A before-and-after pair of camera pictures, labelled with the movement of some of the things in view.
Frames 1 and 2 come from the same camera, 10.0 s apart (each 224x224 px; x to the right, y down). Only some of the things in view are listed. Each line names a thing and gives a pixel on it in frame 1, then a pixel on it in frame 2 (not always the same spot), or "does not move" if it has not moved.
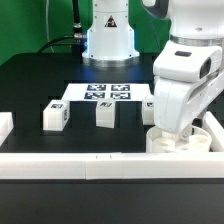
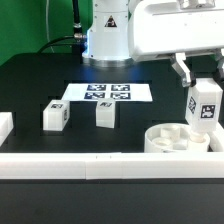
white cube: [105, 113] does not move
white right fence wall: [216, 131] does not move
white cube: [148, 110] → [204, 107]
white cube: [56, 115] does not move
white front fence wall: [111, 165] does not move
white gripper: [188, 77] → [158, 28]
